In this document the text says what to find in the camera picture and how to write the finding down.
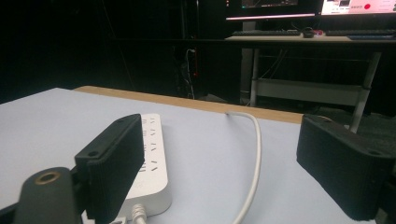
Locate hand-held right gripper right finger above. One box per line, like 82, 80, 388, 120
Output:
296, 114, 396, 221

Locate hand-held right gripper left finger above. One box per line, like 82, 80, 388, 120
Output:
74, 113, 146, 224

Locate white power strip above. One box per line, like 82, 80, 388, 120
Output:
81, 113, 173, 224

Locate black keyboard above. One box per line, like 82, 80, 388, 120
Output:
324, 29, 396, 37
232, 29, 302, 37

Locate bright computer monitor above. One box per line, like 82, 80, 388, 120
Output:
320, 0, 396, 17

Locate dark computer monitor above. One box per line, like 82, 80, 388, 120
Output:
225, 0, 321, 21

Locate white metal-frame desk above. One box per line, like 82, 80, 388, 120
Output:
225, 35, 396, 134

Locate white power strip cable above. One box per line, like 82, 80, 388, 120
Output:
225, 111, 262, 224

